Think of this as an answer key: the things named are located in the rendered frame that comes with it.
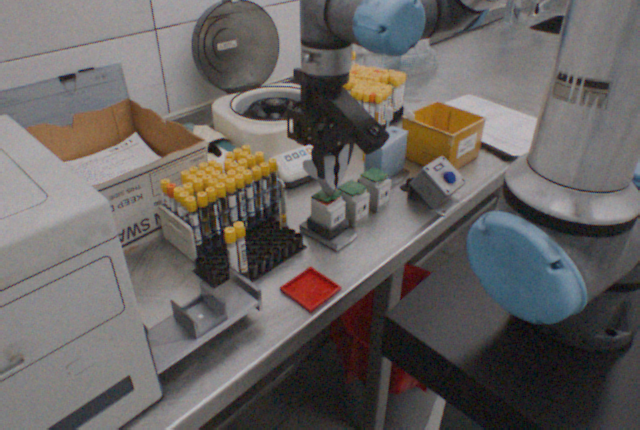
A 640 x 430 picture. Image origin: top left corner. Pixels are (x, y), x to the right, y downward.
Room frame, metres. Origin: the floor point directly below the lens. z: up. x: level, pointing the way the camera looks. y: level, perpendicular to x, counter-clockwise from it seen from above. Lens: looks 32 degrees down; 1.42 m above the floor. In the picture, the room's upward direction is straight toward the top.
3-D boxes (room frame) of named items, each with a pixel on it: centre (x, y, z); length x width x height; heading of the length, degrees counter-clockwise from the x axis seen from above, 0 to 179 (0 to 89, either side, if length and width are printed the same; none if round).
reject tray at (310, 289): (0.56, 0.01, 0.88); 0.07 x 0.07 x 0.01; 46
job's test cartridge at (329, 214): (0.70, -0.02, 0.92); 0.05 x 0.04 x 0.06; 48
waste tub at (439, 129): (0.99, -0.28, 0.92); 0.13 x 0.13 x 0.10; 43
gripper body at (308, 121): (0.71, -0.01, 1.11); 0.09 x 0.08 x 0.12; 48
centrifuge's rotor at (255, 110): (1.02, 0.09, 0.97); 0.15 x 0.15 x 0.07
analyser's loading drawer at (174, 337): (0.45, 0.17, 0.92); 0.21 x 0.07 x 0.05; 136
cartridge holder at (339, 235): (0.70, -0.02, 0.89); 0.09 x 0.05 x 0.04; 48
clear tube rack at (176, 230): (0.73, 0.16, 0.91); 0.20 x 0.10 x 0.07; 136
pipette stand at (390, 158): (0.89, -0.15, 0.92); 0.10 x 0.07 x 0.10; 142
